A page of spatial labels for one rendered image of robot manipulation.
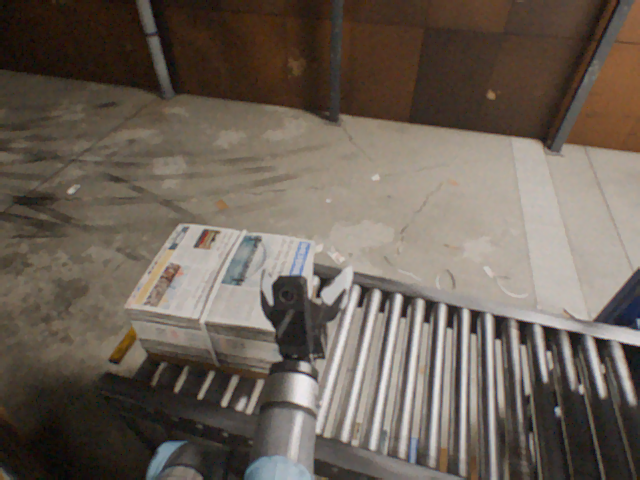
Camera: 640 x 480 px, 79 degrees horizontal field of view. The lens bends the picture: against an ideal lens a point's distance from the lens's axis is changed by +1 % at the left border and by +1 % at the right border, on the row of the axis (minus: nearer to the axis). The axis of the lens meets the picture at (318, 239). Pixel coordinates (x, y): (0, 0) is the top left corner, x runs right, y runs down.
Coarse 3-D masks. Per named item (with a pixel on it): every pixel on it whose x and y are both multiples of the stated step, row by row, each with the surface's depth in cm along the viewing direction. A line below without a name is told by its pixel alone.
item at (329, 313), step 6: (342, 294) 60; (336, 300) 59; (342, 300) 59; (324, 306) 58; (330, 306) 58; (336, 306) 58; (324, 312) 58; (330, 312) 57; (336, 312) 58; (324, 318) 57; (330, 318) 57; (324, 324) 57
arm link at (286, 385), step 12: (276, 372) 52; (288, 372) 50; (300, 372) 51; (264, 384) 52; (276, 384) 49; (288, 384) 49; (300, 384) 49; (312, 384) 50; (264, 396) 50; (276, 396) 48; (288, 396) 48; (300, 396) 48; (312, 396) 50; (312, 408) 49
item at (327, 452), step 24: (96, 384) 96; (120, 384) 96; (144, 384) 96; (120, 408) 100; (144, 408) 94; (168, 408) 92; (192, 408) 92; (216, 408) 92; (192, 432) 97; (216, 432) 91; (240, 432) 88; (336, 456) 84; (360, 456) 84; (384, 456) 84
